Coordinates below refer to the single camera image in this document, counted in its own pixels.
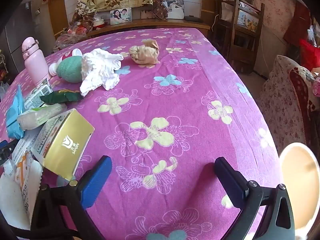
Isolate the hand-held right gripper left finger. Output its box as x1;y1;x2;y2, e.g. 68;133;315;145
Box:
27;155;113;240

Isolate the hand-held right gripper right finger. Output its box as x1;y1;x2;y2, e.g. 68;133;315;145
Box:
214;157;295;240

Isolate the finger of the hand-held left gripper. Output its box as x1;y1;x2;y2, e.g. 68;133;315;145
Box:
0;139;19;161

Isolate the silver white medicine box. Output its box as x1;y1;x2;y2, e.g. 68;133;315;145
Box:
11;130;38;162

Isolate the white green plastic packet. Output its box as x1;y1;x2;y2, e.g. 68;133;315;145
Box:
17;103;68;130

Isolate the green knitted plush toy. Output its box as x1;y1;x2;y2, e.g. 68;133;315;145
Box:
57;56;84;83

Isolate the tan fuzzy toy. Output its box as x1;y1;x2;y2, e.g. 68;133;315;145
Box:
129;39;160;65

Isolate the blue tissue pack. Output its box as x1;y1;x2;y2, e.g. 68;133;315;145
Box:
5;84;25;139

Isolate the white orange printed packet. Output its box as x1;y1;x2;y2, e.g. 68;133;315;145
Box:
2;151;43;220

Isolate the gold cardboard box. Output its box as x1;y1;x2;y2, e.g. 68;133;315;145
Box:
33;109;95;181

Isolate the white plastic bag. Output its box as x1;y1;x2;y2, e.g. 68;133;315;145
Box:
0;177;32;233

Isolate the small printed white box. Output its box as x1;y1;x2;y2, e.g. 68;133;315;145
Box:
24;78;53;110

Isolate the dark green snack packet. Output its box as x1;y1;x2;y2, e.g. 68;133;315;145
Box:
40;90;84;104

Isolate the pink water bottle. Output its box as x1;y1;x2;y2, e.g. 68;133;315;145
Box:
21;37;50;87

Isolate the white bottle with red label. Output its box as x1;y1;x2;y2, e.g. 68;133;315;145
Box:
49;49;83;77

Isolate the floral covered armchair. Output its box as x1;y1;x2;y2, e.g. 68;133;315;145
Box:
259;54;320;155

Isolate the pink floral bed sheet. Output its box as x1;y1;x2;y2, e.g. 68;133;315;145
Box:
0;28;283;240

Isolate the white fluffy plush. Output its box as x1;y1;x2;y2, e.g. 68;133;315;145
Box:
80;49;125;97

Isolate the wooden shelf rack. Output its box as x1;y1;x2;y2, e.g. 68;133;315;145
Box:
214;0;265;75

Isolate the pile of plastic bags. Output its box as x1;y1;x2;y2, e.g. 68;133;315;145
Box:
56;12;106;50

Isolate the red plastic bag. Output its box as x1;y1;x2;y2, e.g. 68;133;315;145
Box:
299;39;320;68

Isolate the wooden headboard shelf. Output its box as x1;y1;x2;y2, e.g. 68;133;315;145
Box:
56;19;210;46

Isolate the framed couple photo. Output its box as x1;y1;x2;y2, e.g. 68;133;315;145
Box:
110;7;132;25

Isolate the red hanging cloth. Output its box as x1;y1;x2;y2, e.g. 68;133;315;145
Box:
284;0;312;46

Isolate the small brown photo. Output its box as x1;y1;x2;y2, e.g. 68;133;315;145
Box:
140;9;157;19

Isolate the white wedding photo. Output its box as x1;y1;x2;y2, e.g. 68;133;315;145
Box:
166;0;185;20

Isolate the dark red floral cloth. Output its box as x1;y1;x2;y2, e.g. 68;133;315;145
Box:
152;0;173;20

